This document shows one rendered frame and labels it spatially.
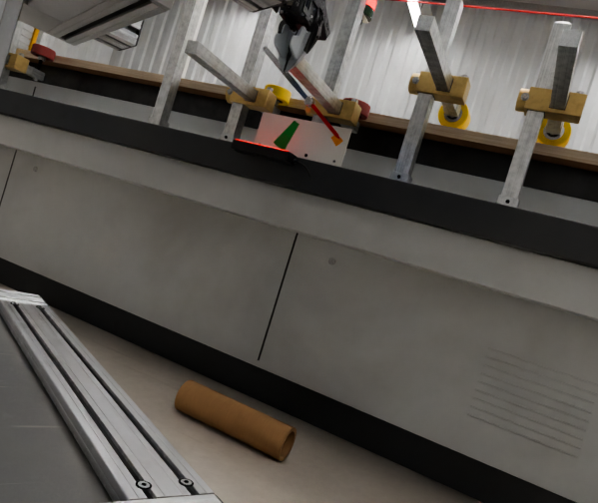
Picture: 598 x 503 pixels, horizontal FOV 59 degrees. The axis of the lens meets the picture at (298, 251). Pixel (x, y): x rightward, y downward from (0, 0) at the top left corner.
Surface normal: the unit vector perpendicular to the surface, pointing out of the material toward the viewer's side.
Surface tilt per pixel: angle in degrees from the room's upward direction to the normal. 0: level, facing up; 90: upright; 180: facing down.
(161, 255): 90
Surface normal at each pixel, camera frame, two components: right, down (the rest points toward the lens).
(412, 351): -0.38, -0.11
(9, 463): 0.29, -0.96
